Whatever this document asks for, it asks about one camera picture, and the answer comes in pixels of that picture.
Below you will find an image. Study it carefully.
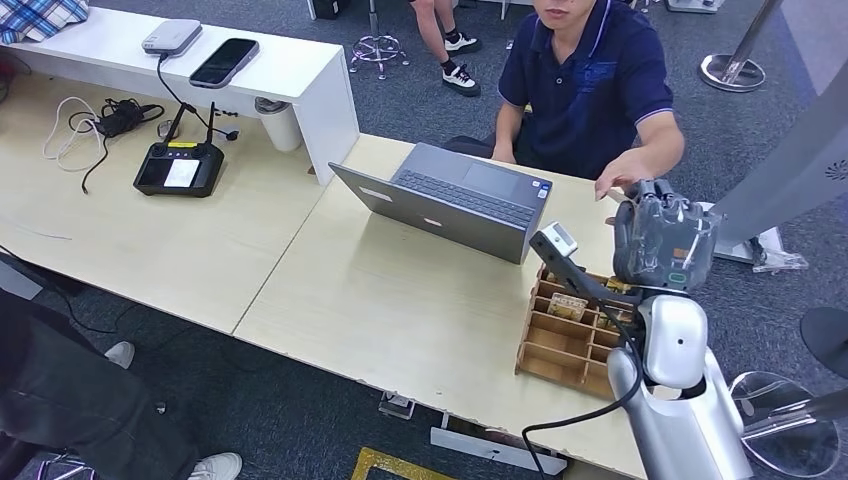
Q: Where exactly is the black remote controller with antennas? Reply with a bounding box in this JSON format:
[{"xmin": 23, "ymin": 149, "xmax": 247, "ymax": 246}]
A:
[{"xmin": 133, "ymin": 101, "xmax": 226, "ymax": 199}]

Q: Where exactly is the chrome stanchion with round base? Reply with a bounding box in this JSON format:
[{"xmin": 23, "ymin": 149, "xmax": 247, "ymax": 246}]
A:
[{"xmin": 698, "ymin": 0, "xmax": 783, "ymax": 94}]

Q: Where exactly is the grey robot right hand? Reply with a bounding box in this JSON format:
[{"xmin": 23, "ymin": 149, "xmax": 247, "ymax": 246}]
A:
[{"xmin": 612, "ymin": 177, "xmax": 723, "ymax": 294}]

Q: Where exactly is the thin black charging cable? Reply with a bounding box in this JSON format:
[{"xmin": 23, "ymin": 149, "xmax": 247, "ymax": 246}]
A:
[{"xmin": 156, "ymin": 54, "xmax": 240, "ymax": 143}]

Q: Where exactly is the white coiled cable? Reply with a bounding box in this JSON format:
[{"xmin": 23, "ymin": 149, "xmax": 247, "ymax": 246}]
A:
[{"xmin": 42, "ymin": 96, "xmax": 107, "ymax": 174}]

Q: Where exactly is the black round base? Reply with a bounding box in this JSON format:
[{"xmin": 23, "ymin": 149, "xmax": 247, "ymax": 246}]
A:
[{"xmin": 798, "ymin": 306, "xmax": 848, "ymax": 381}]

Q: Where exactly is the grey open laptop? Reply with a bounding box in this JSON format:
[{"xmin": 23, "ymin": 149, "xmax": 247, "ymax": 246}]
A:
[{"xmin": 328, "ymin": 142, "xmax": 554, "ymax": 266}]

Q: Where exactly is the person's left hand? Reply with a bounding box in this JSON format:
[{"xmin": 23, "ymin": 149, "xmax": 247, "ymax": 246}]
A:
[{"xmin": 594, "ymin": 153, "xmax": 654, "ymax": 202}]

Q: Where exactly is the flat metal base plate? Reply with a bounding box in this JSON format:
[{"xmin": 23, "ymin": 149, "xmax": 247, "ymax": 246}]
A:
[{"xmin": 665, "ymin": 0, "xmax": 727, "ymax": 15}]

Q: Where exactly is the chrome chair base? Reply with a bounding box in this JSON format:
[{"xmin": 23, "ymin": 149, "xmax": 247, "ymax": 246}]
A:
[{"xmin": 36, "ymin": 453, "xmax": 97, "ymax": 480}]

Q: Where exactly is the seated person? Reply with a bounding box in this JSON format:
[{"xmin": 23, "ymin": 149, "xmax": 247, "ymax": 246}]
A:
[{"xmin": 442, "ymin": 0, "xmax": 687, "ymax": 202}]

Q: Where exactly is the black smartphone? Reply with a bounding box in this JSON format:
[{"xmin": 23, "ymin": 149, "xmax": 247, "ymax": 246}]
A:
[{"xmin": 188, "ymin": 37, "xmax": 261, "ymax": 91}]

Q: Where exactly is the grey flat panel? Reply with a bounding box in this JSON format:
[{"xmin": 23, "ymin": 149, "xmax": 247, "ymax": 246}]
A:
[{"xmin": 0, "ymin": 268, "xmax": 45, "ymax": 302}]

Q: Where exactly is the grey kiosk stand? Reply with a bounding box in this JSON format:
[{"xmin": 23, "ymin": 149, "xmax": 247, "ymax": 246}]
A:
[{"xmin": 702, "ymin": 59, "xmax": 848, "ymax": 265}]

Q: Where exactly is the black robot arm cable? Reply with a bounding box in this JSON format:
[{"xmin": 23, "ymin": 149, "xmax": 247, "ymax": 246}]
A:
[{"xmin": 521, "ymin": 301, "xmax": 647, "ymax": 480}]

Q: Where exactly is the white under-desk bracket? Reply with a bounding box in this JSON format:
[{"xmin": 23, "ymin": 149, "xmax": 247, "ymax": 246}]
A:
[{"xmin": 429, "ymin": 410, "xmax": 569, "ymax": 477}]

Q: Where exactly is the blue plaid cloth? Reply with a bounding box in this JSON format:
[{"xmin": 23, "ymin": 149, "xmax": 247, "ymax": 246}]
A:
[{"xmin": 0, "ymin": 0, "xmax": 91, "ymax": 46}]

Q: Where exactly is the grey power bank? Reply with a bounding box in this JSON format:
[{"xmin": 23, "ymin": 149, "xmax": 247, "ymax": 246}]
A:
[{"xmin": 140, "ymin": 19, "xmax": 204, "ymax": 58}]

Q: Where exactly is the pale beige printed card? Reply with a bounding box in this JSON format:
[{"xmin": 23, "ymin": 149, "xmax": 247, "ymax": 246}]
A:
[{"xmin": 549, "ymin": 292, "xmax": 590, "ymax": 323}]

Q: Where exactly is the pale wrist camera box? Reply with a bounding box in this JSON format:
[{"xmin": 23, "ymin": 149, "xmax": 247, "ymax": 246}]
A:
[{"xmin": 541, "ymin": 222, "xmax": 580, "ymax": 260}]

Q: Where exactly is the white desk riser shelf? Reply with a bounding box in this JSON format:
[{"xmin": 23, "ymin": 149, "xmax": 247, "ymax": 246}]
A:
[{"xmin": 0, "ymin": 6, "xmax": 361, "ymax": 187}]

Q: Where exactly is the white paper cup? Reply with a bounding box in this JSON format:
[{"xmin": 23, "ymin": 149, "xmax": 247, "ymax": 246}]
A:
[{"xmin": 254, "ymin": 97, "xmax": 304, "ymax": 154}]

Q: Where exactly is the standing person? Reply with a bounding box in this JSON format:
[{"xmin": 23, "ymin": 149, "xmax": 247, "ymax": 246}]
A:
[{"xmin": 408, "ymin": 0, "xmax": 483, "ymax": 99}]

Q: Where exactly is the person in dark trousers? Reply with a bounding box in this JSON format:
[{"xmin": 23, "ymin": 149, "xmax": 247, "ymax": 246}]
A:
[{"xmin": 0, "ymin": 291, "xmax": 244, "ymax": 480}]

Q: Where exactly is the black box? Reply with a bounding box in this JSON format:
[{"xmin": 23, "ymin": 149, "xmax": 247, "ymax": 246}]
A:
[{"xmin": 308, "ymin": 0, "xmax": 347, "ymax": 21}]

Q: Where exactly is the chrome stool base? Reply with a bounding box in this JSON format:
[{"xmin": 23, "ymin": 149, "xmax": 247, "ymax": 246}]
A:
[{"xmin": 347, "ymin": 0, "xmax": 411, "ymax": 82}]

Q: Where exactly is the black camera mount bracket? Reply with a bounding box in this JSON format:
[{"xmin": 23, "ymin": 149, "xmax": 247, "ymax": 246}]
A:
[{"xmin": 528, "ymin": 230, "xmax": 644, "ymax": 307}]

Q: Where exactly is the small clear plastic holder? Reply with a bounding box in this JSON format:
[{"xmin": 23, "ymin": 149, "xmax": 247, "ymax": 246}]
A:
[{"xmin": 378, "ymin": 390, "xmax": 417, "ymax": 421}]

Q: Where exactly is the wooden slotted card holder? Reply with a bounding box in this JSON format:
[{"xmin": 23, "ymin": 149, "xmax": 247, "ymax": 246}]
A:
[{"xmin": 514, "ymin": 263, "xmax": 654, "ymax": 403}]

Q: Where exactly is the black adapter with cable bundle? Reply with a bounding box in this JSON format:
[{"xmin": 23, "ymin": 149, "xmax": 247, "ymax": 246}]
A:
[{"xmin": 68, "ymin": 97, "xmax": 166, "ymax": 195}]

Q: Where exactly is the chrome round base with pole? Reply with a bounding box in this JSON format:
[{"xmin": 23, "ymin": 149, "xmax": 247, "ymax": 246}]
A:
[{"xmin": 728, "ymin": 370, "xmax": 848, "ymax": 480}]

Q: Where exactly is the clear plastic piece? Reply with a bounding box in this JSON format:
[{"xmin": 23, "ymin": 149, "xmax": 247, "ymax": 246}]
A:
[{"xmin": 751, "ymin": 248, "xmax": 810, "ymax": 275}]

